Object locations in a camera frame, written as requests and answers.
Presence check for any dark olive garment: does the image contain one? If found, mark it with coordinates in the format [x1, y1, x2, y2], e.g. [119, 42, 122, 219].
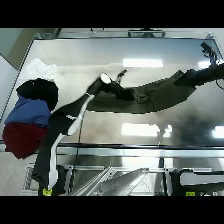
[86, 69, 197, 115]

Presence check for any black garment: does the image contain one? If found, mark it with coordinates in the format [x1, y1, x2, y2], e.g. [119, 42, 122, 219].
[15, 77, 60, 112]

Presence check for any blue garment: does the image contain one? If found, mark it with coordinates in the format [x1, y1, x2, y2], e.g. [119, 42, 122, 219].
[4, 95, 52, 128]

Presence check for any white garment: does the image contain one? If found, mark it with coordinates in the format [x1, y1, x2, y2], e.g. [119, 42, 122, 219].
[20, 57, 59, 88]

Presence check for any red garment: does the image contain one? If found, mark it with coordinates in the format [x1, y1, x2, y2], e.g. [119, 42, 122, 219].
[2, 122, 49, 160]

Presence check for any black cable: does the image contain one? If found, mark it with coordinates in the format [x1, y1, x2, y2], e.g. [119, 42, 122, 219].
[70, 114, 84, 188]

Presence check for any silver frame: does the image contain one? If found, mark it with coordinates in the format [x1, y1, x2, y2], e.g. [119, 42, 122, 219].
[0, 143, 224, 197]

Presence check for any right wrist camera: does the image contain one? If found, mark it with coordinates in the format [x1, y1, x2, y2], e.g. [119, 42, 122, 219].
[200, 41, 218, 60]

